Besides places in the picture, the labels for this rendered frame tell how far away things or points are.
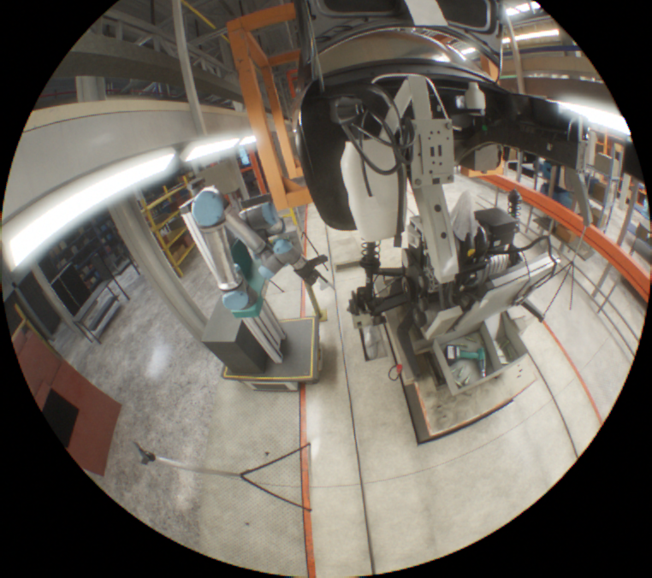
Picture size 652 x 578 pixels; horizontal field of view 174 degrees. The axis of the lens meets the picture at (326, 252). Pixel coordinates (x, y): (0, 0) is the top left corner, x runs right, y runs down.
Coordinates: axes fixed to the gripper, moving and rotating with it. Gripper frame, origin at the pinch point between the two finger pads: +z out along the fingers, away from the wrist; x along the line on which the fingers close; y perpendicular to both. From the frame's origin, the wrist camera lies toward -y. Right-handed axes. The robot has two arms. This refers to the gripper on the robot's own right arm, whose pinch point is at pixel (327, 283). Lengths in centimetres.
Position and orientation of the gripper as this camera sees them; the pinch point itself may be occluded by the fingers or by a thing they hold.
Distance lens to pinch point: 113.7
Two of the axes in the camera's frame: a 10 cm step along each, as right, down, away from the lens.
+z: 5.6, 5.8, 5.9
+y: -6.6, 7.4, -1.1
